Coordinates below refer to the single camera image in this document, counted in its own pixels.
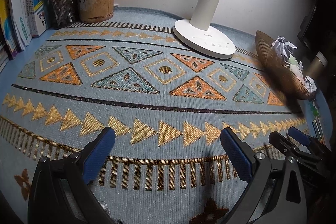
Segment paper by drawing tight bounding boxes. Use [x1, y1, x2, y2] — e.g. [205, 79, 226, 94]
[305, 76, 317, 94]

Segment white cover book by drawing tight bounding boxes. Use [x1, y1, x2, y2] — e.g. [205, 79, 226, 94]
[8, 0, 64, 50]

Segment pastel dango plush front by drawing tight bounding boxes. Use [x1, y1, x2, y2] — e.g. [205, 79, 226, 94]
[288, 55, 303, 82]

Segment stacked books at right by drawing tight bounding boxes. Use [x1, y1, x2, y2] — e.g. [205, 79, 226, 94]
[309, 100, 326, 145]

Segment white desk lamp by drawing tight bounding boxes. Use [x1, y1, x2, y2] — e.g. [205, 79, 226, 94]
[173, 0, 236, 60]

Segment patterned blue table mat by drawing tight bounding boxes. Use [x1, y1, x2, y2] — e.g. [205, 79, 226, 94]
[1, 9, 313, 223]

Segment amber ribbed glass bowl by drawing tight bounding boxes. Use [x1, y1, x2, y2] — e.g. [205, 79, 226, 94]
[255, 30, 315, 100]

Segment gold thermos bottle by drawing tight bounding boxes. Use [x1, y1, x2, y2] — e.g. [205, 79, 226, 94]
[304, 52, 327, 80]

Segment black mesh pen holder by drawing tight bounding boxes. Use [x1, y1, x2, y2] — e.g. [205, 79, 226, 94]
[47, 0, 80, 30]

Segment large paper ball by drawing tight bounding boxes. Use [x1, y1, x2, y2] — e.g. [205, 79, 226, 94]
[271, 36, 297, 61]

